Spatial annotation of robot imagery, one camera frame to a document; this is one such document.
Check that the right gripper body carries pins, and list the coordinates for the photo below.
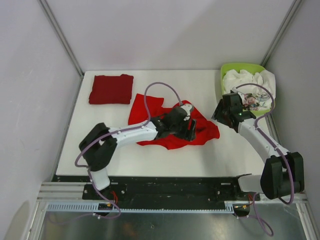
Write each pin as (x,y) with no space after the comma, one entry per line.
(226,113)

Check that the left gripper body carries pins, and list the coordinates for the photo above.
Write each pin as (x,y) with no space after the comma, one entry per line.
(181,131)

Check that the bright red kungfu t-shirt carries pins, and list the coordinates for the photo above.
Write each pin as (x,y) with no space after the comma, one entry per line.
(205,130)

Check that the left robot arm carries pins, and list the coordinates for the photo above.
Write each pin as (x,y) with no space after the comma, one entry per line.
(100,144)

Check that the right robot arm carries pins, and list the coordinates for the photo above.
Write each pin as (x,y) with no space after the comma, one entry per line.
(283,172)

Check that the white printed t-shirt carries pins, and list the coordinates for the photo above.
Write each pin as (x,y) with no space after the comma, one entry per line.
(259,88)

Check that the green plastic basket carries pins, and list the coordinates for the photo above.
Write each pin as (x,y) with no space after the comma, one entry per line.
(250,67)

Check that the folded dark red shirt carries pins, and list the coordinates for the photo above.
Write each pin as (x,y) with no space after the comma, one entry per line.
(111,90)

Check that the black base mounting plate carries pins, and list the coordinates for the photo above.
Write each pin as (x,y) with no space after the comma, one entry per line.
(180,192)

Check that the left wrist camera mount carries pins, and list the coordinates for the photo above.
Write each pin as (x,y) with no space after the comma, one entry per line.
(188,108)

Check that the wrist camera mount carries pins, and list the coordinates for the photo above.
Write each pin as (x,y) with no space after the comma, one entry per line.
(188,108)
(235,90)

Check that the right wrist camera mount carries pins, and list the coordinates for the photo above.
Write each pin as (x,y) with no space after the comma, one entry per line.
(235,90)

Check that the white cable duct rail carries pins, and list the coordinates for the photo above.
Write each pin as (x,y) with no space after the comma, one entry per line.
(102,207)

